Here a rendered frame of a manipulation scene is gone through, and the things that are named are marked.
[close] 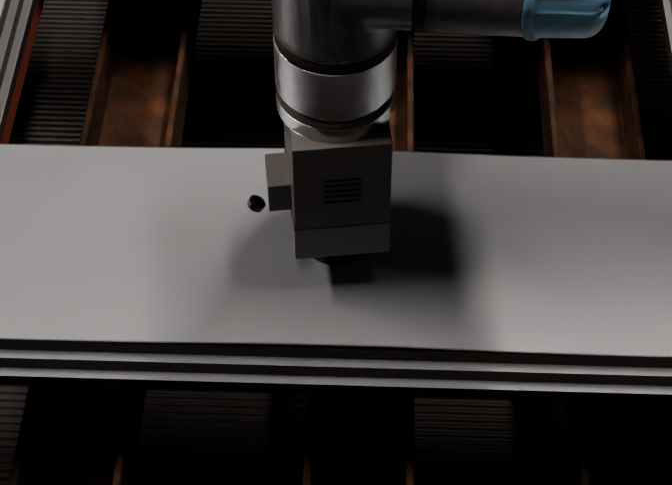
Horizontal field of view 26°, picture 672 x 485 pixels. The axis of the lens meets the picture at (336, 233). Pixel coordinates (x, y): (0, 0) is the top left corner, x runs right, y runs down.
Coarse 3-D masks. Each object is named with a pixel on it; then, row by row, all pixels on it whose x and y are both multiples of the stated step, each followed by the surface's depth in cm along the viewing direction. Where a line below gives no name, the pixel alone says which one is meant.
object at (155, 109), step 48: (144, 0) 145; (192, 0) 138; (144, 48) 140; (192, 48) 139; (96, 96) 130; (144, 96) 136; (96, 144) 131; (144, 144) 132; (48, 432) 112; (96, 432) 112; (48, 480) 109; (96, 480) 109
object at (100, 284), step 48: (96, 192) 106; (144, 192) 106; (96, 240) 103; (144, 240) 103; (48, 288) 100; (96, 288) 100; (144, 288) 100; (48, 336) 97; (96, 336) 97; (144, 336) 97
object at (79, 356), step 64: (0, 64) 116; (0, 128) 113; (0, 384) 99; (64, 384) 98; (128, 384) 98; (192, 384) 98; (256, 384) 98; (320, 384) 97; (384, 384) 97; (448, 384) 97; (512, 384) 97; (576, 384) 97; (640, 384) 97
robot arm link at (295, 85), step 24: (288, 72) 86; (312, 72) 85; (360, 72) 85; (384, 72) 87; (288, 96) 88; (312, 96) 87; (336, 96) 86; (360, 96) 87; (384, 96) 88; (336, 120) 88
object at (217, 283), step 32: (192, 160) 108; (224, 160) 107; (256, 160) 107; (192, 192) 105; (224, 192) 105; (256, 192) 105; (192, 224) 103; (224, 224) 103; (256, 224) 103; (192, 256) 102; (224, 256) 101; (256, 256) 101; (160, 288) 100; (192, 288) 100; (224, 288) 100; (256, 288) 100; (160, 320) 98; (192, 320) 98; (224, 320) 98; (256, 320) 98
